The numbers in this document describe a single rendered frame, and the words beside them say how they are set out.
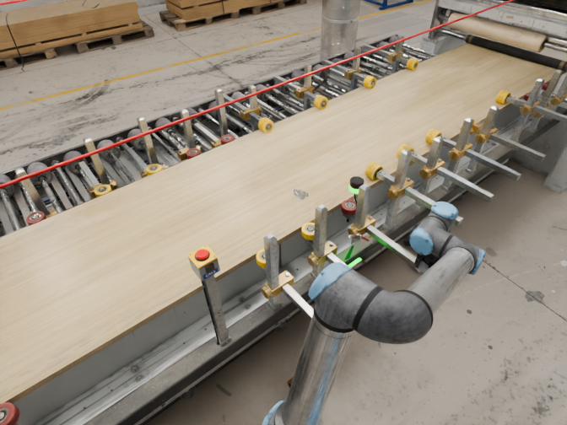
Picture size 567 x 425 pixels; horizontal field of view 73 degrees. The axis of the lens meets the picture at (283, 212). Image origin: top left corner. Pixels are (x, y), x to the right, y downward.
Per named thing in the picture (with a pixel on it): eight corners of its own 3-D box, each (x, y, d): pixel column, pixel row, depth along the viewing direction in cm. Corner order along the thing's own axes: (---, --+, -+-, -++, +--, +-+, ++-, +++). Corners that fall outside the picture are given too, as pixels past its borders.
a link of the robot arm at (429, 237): (440, 245, 125) (457, 225, 132) (408, 229, 131) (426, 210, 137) (434, 264, 131) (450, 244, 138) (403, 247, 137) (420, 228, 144)
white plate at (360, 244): (373, 243, 192) (375, 229, 185) (335, 269, 180) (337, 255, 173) (372, 243, 192) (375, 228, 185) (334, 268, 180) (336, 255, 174)
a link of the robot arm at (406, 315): (419, 334, 75) (493, 245, 126) (365, 298, 81) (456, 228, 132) (398, 375, 80) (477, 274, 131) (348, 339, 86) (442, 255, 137)
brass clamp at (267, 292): (294, 285, 162) (294, 277, 159) (269, 302, 156) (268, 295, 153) (285, 276, 166) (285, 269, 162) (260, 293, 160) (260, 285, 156)
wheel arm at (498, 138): (543, 159, 202) (546, 154, 200) (540, 161, 200) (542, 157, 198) (479, 131, 223) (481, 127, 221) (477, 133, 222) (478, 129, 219)
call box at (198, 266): (221, 271, 124) (218, 256, 119) (202, 283, 121) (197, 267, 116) (210, 259, 128) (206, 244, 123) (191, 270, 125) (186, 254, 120)
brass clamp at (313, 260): (337, 255, 173) (338, 247, 169) (315, 270, 167) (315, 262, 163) (328, 247, 176) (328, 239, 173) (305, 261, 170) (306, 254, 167)
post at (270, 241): (280, 310, 169) (277, 236, 137) (273, 315, 168) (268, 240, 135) (275, 305, 171) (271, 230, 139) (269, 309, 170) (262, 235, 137)
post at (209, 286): (231, 340, 155) (215, 270, 124) (220, 347, 153) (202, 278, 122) (225, 332, 157) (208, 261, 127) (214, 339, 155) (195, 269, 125)
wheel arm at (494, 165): (519, 178, 191) (522, 172, 188) (515, 180, 189) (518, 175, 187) (434, 137, 220) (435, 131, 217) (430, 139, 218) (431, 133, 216)
